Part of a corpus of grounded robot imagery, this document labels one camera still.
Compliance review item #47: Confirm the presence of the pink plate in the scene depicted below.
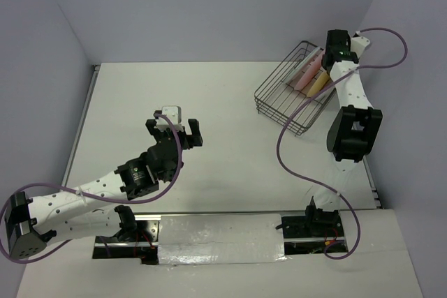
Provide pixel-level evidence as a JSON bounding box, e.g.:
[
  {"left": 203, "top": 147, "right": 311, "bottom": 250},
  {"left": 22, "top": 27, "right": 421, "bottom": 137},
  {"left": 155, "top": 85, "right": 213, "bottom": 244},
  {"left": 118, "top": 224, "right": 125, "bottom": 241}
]
[{"left": 294, "top": 52, "right": 324, "bottom": 91}]

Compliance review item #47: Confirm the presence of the dark wire dish rack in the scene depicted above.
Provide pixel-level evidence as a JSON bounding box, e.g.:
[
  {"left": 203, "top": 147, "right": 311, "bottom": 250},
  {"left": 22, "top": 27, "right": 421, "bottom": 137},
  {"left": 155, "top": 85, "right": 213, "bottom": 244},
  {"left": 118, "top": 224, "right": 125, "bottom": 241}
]
[{"left": 254, "top": 40, "right": 335, "bottom": 136}]

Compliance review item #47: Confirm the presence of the white blue-rimmed fruit plate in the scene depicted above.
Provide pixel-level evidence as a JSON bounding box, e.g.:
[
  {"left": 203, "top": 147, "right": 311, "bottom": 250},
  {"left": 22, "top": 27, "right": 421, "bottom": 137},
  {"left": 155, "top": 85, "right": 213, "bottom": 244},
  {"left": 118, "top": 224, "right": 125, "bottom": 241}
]
[{"left": 283, "top": 47, "right": 321, "bottom": 84}]

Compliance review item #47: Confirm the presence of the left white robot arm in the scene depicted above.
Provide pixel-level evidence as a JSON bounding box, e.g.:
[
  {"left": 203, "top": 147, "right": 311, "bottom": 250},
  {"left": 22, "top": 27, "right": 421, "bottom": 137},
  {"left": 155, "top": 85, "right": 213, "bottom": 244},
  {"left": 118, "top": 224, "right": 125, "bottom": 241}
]
[{"left": 1, "top": 112, "right": 203, "bottom": 264}]

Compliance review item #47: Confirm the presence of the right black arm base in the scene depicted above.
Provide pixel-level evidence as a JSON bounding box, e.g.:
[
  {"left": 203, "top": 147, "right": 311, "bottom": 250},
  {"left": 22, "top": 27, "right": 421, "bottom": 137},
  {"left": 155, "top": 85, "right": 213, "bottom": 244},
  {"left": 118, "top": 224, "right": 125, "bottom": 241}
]
[{"left": 275, "top": 199, "right": 348, "bottom": 255}]

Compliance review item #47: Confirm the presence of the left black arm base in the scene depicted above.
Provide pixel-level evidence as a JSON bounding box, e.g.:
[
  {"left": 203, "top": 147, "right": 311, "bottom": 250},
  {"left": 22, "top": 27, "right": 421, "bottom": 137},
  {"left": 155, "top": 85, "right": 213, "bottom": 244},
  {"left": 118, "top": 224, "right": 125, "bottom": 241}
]
[{"left": 92, "top": 205, "right": 161, "bottom": 265}]

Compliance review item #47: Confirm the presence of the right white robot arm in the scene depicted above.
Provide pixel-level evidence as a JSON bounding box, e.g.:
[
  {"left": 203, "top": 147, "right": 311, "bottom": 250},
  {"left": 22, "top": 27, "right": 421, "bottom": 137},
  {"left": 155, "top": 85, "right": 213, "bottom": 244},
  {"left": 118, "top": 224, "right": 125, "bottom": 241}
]
[{"left": 303, "top": 29, "right": 383, "bottom": 236}]

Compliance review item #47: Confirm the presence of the yellow plate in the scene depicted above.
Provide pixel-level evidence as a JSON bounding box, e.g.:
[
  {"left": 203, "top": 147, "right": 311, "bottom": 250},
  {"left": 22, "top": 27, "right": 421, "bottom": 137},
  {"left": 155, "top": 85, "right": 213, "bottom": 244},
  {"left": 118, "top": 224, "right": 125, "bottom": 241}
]
[{"left": 307, "top": 70, "right": 330, "bottom": 98}]

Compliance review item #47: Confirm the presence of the silver tape-covered panel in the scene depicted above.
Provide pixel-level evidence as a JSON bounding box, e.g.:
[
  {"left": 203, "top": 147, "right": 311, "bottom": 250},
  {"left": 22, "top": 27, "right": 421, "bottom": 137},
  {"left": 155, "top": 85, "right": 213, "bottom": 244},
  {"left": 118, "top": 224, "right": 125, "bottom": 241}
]
[{"left": 157, "top": 214, "right": 286, "bottom": 265}]

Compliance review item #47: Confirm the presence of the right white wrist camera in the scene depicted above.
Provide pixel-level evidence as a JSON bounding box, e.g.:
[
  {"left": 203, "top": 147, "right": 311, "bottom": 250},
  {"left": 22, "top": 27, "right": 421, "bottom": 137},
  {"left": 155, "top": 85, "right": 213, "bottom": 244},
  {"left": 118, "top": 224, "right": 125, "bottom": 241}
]
[{"left": 350, "top": 31, "right": 371, "bottom": 59}]

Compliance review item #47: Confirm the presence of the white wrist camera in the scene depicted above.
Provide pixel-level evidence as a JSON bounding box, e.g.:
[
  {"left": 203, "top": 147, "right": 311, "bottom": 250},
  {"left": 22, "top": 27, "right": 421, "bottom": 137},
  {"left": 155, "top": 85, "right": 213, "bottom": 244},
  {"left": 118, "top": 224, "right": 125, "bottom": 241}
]
[
  {"left": 154, "top": 105, "right": 183, "bottom": 131},
  {"left": 350, "top": 31, "right": 371, "bottom": 59}
]

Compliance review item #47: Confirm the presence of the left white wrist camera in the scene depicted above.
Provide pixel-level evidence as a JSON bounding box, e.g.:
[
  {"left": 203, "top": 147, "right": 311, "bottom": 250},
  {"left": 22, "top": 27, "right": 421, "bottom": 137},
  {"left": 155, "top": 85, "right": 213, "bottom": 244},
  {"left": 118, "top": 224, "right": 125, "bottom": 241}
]
[{"left": 154, "top": 105, "right": 183, "bottom": 131}]

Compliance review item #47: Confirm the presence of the aluminium table rail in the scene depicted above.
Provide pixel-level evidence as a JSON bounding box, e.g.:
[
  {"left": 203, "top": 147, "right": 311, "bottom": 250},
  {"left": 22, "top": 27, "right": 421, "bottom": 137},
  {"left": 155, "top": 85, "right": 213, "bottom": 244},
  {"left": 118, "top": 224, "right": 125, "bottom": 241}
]
[{"left": 61, "top": 64, "right": 101, "bottom": 187}]

